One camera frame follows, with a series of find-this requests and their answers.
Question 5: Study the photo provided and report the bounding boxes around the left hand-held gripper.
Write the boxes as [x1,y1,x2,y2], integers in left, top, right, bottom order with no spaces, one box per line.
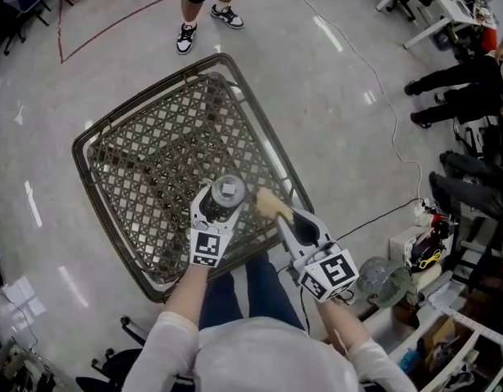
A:
[188,180,250,270]

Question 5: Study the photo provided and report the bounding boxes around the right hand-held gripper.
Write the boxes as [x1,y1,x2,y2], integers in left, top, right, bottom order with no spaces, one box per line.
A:
[277,208,361,303]

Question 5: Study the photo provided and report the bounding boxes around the clear glass jar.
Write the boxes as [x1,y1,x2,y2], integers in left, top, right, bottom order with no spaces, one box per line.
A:
[209,174,248,214]

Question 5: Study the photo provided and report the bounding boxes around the yellow sponge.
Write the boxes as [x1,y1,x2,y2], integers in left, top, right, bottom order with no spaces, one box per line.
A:
[255,187,296,222]

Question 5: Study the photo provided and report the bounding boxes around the person's left forearm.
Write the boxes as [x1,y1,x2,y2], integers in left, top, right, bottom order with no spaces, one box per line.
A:
[161,265,210,330]

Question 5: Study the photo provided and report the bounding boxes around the person's right forearm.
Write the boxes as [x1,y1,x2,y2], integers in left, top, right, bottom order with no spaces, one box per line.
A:
[314,296,373,350]

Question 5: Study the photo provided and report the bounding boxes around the person's blue jeans legs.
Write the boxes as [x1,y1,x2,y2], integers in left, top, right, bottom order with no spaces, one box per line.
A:
[198,253,309,334]

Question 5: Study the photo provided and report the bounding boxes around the white appliance box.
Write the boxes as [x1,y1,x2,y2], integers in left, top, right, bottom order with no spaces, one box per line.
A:
[389,225,424,267]

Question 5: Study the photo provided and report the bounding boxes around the woven wicker glass-top table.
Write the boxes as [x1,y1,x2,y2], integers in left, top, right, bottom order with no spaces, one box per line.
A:
[71,53,316,305]

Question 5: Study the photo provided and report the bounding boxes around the white power strip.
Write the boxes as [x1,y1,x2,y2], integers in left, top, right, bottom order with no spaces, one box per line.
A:
[412,198,434,220]

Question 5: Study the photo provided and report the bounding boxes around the person's white shirt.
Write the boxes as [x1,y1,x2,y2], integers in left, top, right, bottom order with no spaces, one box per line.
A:
[122,310,418,392]

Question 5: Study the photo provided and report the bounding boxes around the grey foam roll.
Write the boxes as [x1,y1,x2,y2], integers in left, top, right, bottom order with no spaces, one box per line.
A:
[416,269,455,301]

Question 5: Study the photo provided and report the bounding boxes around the white metal rack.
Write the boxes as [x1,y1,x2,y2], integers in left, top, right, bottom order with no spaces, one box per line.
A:
[388,304,503,392]

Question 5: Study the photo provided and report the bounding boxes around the white papers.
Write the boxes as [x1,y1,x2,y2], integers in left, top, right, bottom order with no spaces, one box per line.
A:
[2,278,48,322]

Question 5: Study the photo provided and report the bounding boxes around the black cable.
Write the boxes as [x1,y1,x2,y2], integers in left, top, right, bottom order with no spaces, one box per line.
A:
[275,198,420,332]

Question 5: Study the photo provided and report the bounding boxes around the yellow cord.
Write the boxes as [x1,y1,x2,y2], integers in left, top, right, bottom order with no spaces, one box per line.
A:
[418,249,443,270]

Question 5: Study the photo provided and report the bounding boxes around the white floor cable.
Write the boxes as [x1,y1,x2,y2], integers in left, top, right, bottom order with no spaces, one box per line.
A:
[271,0,424,216]

